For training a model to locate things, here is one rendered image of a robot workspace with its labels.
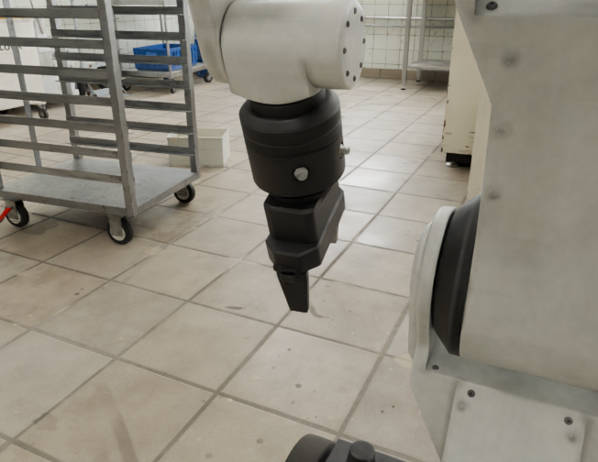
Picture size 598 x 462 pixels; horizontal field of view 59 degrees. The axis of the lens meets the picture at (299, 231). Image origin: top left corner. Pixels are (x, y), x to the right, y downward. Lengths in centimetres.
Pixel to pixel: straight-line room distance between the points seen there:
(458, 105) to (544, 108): 250
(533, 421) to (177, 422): 87
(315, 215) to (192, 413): 83
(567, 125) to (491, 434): 27
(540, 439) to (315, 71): 35
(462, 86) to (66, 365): 217
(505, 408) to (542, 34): 30
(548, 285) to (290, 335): 110
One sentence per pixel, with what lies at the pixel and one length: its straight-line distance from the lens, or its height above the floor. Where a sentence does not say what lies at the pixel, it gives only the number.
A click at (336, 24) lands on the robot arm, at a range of 40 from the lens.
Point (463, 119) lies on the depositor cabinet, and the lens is 286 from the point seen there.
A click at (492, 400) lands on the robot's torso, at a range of 50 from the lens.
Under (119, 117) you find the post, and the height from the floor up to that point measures 47.
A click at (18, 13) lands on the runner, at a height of 78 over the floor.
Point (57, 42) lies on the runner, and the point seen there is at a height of 69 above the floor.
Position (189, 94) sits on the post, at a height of 47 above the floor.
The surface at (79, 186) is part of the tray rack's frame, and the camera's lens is 227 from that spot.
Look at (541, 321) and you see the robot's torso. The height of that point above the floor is 62.
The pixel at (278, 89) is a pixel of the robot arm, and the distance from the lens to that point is 43.
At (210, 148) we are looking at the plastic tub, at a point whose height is 10.
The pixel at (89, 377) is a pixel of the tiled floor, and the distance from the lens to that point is 141.
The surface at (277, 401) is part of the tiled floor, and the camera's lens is 126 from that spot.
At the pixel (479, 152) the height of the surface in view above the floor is 28.
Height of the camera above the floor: 83
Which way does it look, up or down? 24 degrees down
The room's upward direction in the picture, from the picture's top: straight up
